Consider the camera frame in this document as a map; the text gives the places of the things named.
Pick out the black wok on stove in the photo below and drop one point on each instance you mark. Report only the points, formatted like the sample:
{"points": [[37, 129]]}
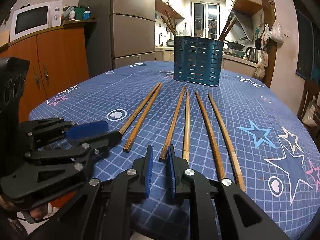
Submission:
{"points": [[234, 45]]}

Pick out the orange wooden cabinet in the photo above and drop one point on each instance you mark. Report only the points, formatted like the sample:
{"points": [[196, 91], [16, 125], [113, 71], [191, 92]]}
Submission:
{"points": [[57, 59]]}

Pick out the teal perforated utensil holder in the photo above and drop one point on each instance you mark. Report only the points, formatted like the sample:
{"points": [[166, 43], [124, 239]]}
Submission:
{"points": [[198, 60]]}

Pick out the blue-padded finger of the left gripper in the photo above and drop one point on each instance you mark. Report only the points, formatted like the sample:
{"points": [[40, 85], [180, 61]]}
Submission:
{"points": [[91, 129]]}

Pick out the silver refrigerator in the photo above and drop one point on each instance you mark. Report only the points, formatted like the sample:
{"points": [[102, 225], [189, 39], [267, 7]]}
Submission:
{"points": [[124, 33]]}

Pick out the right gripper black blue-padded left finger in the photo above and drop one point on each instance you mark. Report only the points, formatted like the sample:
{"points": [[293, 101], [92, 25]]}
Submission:
{"points": [[102, 209]]}

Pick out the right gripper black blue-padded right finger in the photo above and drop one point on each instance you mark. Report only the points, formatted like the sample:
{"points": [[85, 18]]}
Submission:
{"points": [[218, 209]]}

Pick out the red plastic bag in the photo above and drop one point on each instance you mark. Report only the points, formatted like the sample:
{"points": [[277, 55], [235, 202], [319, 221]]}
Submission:
{"points": [[61, 201]]}

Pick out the white microwave oven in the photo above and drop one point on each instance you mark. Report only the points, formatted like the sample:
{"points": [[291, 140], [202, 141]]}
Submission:
{"points": [[35, 18]]}

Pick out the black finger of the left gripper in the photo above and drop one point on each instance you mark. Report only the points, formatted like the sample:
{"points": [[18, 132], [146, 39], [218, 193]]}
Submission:
{"points": [[101, 144]]}

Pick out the person's left hand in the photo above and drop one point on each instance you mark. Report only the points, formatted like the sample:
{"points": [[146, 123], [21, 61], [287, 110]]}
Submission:
{"points": [[37, 213]]}

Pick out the range hood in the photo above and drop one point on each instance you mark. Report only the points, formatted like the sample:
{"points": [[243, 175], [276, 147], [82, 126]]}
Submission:
{"points": [[242, 30]]}

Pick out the green container on cabinet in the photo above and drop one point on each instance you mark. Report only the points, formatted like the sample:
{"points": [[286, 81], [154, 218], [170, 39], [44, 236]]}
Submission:
{"points": [[79, 12]]}

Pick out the kitchen window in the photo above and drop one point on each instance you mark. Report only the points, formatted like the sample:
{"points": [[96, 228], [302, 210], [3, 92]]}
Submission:
{"points": [[205, 20]]}

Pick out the blue star-pattern tablecloth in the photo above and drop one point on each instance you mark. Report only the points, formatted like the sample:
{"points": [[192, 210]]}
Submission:
{"points": [[278, 158]]}

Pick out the white hanging plastic bag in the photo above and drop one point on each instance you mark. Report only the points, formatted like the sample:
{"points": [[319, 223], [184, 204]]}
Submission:
{"points": [[276, 33]]}

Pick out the wooden chair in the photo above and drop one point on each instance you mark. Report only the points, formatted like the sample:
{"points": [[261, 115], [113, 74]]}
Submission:
{"points": [[308, 112]]}

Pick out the steel electric kettle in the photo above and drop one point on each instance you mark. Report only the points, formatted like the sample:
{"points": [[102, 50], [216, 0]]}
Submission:
{"points": [[252, 54]]}

